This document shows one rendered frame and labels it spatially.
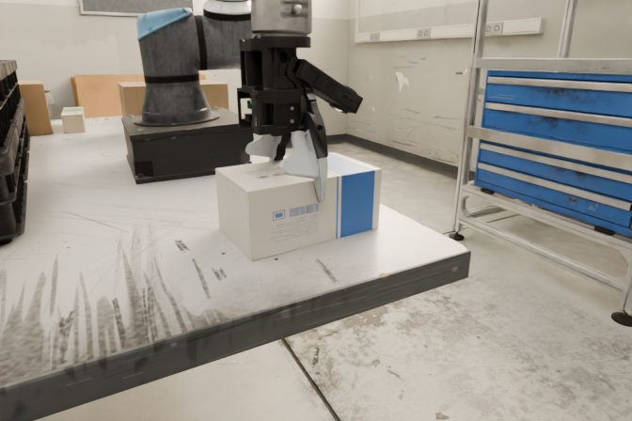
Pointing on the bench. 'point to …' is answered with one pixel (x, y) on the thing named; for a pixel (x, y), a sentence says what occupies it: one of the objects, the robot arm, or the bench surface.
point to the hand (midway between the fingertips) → (298, 186)
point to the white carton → (295, 205)
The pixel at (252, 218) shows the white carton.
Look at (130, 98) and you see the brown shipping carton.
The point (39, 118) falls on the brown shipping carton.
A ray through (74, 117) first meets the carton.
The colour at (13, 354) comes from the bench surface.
